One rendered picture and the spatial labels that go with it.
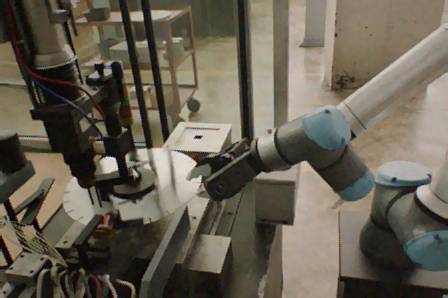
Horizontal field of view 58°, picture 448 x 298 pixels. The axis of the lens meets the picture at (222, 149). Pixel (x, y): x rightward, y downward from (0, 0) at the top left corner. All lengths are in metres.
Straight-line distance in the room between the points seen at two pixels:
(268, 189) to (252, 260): 0.19
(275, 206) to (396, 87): 0.46
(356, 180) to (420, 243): 0.19
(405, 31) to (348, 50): 0.50
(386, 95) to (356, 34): 3.08
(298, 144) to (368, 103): 0.20
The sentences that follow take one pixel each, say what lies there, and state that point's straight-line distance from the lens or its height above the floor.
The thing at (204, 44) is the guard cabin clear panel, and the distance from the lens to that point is 1.29.
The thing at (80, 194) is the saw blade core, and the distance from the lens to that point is 1.02.
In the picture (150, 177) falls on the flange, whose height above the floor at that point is 0.96.
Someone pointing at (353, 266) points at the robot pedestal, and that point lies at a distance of 1.05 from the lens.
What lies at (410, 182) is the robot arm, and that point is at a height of 0.98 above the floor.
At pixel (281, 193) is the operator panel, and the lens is 1.08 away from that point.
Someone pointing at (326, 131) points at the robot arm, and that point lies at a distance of 0.66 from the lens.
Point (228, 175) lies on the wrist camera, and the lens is 0.74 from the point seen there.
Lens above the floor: 1.49
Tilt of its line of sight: 30 degrees down
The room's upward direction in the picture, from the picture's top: 5 degrees counter-clockwise
